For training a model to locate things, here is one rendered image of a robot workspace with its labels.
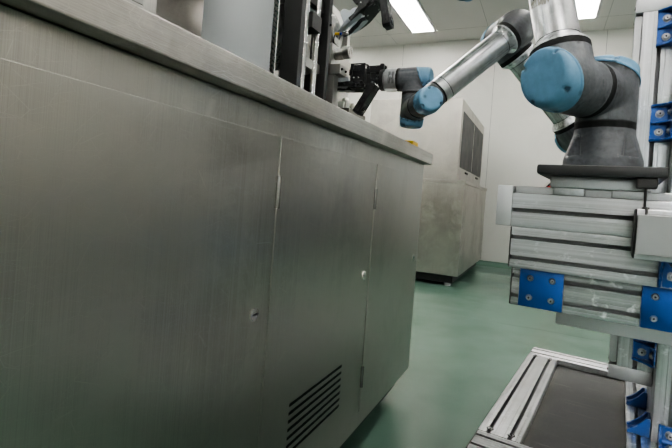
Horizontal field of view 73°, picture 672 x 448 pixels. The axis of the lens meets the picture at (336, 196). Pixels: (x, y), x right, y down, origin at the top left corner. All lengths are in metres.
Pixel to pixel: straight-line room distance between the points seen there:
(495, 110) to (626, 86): 4.93
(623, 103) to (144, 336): 0.96
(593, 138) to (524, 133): 4.86
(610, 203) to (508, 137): 4.90
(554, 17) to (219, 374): 0.90
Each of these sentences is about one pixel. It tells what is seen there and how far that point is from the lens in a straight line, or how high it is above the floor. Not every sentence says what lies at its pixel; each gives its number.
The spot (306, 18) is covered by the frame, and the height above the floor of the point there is 1.15.
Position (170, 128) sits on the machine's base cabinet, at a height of 0.79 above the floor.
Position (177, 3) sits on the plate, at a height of 1.24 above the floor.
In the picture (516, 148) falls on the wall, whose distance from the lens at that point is 5.91.
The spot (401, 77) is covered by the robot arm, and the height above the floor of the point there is 1.11.
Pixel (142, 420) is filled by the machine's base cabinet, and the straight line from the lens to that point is 0.65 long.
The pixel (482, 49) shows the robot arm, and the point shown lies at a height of 1.17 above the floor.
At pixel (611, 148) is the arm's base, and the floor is 0.86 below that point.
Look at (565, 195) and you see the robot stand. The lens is 1.07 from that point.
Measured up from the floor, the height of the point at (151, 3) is 1.08.
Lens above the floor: 0.72
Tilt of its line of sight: level
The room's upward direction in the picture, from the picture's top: 4 degrees clockwise
